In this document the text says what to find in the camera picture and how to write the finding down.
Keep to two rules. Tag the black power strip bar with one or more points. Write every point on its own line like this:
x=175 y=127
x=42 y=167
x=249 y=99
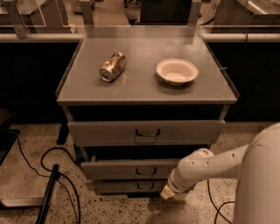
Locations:
x=47 y=196

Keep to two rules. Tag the grey drawer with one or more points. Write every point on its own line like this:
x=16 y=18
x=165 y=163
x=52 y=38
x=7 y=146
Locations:
x=126 y=187
x=128 y=169
x=127 y=133

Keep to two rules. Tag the grey top drawer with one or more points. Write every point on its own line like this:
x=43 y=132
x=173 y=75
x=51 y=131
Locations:
x=127 y=133

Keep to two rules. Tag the white paper bowl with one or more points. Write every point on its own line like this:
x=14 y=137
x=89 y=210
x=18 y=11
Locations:
x=177 y=72

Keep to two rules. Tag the dark monitor screen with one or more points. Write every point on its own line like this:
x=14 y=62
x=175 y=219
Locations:
x=165 y=11

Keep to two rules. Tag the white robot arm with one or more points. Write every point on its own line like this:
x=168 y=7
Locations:
x=255 y=166

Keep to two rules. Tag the yellow foam-covered gripper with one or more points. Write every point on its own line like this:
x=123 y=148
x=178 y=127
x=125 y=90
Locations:
x=174 y=185

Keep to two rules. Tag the grey drawer cabinet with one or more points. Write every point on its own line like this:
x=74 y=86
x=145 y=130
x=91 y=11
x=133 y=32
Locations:
x=139 y=93

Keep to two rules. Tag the crushed gold soda can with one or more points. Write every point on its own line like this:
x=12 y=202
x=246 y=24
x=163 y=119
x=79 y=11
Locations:
x=113 y=67

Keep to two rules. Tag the grey bottom drawer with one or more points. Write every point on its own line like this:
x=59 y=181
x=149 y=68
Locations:
x=126 y=187

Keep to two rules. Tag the black flat panel left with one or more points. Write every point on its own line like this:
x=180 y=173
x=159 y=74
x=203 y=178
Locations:
x=7 y=139

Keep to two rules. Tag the white horizontal rail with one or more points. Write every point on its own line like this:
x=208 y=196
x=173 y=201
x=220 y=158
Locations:
x=208 y=37

